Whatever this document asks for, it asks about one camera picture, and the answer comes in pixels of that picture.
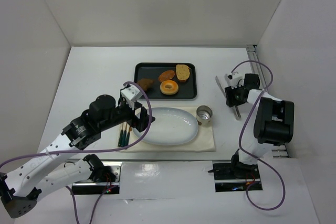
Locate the brown croissant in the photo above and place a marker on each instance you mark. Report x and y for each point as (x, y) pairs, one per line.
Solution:
(146, 84)

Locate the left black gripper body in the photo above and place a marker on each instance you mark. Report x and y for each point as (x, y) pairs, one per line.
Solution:
(142, 119)

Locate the seeded bread slice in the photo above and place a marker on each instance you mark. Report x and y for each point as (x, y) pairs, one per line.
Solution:
(182, 72)

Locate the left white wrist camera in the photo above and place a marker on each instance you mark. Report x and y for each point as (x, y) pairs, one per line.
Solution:
(131, 93)

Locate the green handled knife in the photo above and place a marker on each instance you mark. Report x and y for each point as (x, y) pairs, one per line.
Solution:
(124, 135)

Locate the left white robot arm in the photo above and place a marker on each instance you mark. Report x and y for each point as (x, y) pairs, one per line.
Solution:
(24, 187)

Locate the white oval plate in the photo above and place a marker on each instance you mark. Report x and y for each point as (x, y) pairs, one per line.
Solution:
(172, 126)

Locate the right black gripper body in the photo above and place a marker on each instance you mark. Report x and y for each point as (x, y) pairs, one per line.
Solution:
(230, 98)

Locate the beige cloth placemat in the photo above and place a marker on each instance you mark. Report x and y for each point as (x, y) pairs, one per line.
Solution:
(203, 142)

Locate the green handled fork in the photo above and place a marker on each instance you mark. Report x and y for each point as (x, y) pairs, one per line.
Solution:
(121, 135)

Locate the metal cup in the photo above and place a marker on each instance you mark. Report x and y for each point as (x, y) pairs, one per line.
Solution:
(204, 115)

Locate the ring donut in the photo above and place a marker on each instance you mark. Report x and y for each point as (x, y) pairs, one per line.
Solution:
(169, 87)

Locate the metal tongs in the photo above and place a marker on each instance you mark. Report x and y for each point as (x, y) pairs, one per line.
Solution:
(236, 111)

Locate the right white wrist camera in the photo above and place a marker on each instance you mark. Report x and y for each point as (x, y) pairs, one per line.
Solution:
(234, 79)

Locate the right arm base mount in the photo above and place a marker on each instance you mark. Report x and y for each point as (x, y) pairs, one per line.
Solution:
(227, 179)

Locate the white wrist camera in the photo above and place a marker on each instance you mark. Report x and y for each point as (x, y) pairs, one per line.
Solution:
(131, 93)
(234, 79)

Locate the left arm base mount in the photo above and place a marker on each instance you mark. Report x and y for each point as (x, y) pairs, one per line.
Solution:
(105, 179)

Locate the orange flat bread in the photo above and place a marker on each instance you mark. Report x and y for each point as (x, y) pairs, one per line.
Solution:
(166, 75)

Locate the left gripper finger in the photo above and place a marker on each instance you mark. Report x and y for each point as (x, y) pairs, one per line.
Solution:
(137, 108)
(141, 123)

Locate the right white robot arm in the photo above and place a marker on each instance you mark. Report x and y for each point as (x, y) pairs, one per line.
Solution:
(273, 124)

